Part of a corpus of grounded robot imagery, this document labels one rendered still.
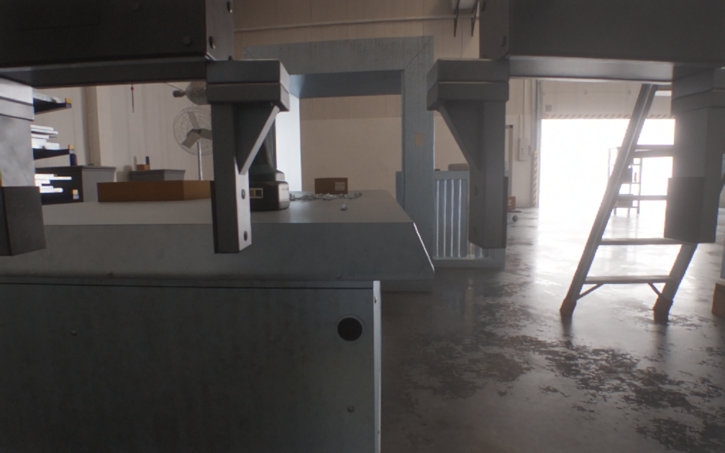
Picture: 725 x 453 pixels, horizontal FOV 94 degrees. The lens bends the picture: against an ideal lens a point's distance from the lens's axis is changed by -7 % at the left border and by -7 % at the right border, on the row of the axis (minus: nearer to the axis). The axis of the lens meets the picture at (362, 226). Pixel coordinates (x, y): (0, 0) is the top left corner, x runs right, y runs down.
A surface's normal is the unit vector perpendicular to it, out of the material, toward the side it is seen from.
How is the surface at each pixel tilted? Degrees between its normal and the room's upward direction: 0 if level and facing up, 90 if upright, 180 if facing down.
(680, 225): 90
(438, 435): 0
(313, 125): 90
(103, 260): 67
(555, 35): 90
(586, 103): 90
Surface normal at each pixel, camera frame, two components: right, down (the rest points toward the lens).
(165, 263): -0.05, -0.27
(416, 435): -0.01, -0.99
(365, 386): -0.05, 0.12
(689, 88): -1.00, 0.02
